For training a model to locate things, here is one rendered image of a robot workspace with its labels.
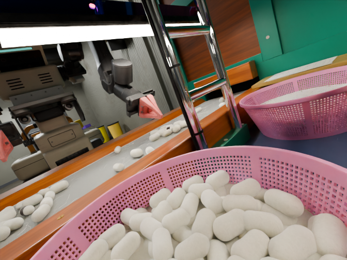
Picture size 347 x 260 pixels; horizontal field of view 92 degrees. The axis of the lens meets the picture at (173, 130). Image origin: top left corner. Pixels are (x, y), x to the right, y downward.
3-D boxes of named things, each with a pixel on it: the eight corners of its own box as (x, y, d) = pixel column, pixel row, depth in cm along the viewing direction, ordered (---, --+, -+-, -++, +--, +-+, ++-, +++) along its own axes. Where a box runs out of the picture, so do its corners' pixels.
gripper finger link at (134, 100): (169, 104, 48) (147, 91, 52) (150, 112, 43) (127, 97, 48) (166, 123, 52) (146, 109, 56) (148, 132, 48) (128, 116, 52)
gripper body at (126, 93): (156, 91, 53) (141, 82, 57) (129, 100, 47) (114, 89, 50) (155, 108, 57) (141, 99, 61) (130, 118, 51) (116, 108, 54)
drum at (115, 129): (128, 138, 523) (120, 120, 510) (117, 144, 501) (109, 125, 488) (124, 139, 552) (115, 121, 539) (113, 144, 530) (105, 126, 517)
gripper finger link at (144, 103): (174, 101, 49) (153, 88, 54) (156, 109, 45) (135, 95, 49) (171, 120, 54) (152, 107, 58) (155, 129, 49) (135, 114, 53)
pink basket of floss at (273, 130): (279, 161, 31) (267, 113, 29) (236, 127, 56) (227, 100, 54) (451, 111, 27) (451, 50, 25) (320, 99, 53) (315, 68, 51)
